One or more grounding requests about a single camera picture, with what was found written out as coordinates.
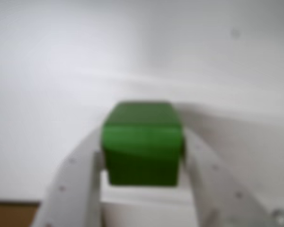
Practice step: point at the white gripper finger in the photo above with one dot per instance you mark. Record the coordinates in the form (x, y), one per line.
(217, 194)
(73, 189)

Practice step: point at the green cube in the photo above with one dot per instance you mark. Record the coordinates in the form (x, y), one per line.
(142, 144)

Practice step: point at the brown cardboard box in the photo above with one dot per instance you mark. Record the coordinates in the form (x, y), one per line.
(11, 215)

